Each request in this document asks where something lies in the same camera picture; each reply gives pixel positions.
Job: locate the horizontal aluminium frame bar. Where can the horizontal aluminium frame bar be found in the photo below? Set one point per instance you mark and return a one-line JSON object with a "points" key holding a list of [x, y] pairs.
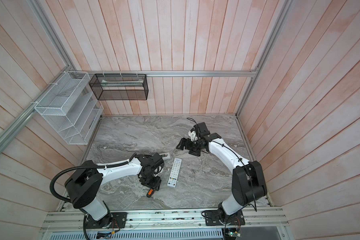
{"points": [[154, 74]]}

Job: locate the black wire mesh basket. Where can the black wire mesh basket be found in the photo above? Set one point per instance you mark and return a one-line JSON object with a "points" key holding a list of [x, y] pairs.
{"points": [[120, 87]]}

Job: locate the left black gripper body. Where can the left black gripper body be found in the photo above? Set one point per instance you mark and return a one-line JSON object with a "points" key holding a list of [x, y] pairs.
{"points": [[150, 180]]}

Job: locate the left aluminium frame bar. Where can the left aluminium frame bar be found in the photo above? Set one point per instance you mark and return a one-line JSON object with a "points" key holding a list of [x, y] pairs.
{"points": [[9, 134]]}

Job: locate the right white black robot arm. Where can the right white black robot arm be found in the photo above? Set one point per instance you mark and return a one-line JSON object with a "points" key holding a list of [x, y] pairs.
{"points": [[248, 181]]}

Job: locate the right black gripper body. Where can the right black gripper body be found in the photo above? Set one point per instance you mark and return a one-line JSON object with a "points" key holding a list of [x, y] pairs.
{"points": [[195, 147]]}

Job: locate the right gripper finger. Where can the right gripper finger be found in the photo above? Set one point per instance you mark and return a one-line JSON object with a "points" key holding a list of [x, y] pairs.
{"points": [[185, 141], [183, 146]]}

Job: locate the orange handled screwdriver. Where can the orange handled screwdriver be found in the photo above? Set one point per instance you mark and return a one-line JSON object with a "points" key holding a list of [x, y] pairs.
{"points": [[150, 193]]}

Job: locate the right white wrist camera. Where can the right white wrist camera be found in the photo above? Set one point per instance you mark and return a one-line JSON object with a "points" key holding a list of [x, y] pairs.
{"points": [[193, 135]]}

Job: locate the white remote control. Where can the white remote control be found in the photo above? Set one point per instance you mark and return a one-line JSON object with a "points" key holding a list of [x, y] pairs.
{"points": [[174, 175], [165, 156]]}

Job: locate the white wire mesh shelf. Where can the white wire mesh shelf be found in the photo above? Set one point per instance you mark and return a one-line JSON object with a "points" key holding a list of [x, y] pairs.
{"points": [[71, 110]]}

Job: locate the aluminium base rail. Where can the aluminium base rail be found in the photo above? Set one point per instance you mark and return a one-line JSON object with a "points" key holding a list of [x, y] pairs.
{"points": [[169, 219]]}

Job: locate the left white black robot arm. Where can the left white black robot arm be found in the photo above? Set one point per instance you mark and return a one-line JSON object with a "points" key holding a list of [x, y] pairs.
{"points": [[83, 185]]}

